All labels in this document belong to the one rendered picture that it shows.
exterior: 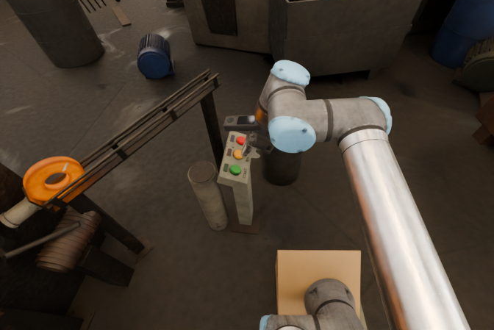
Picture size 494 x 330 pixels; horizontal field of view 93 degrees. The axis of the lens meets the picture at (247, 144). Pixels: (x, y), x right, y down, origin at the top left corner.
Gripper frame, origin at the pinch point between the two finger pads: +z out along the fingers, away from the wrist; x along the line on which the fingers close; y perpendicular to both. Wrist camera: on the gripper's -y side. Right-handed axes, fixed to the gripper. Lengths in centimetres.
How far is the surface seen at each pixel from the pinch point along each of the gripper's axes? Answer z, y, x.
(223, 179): 11.6, -3.1, -4.9
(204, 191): 29.0, -8.3, -2.8
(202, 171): 23.3, -11.5, 3.0
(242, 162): 10.6, 2.5, 3.9
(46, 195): 22, -58, -21
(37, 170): 12, -59, -18
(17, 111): 146, -193, 88
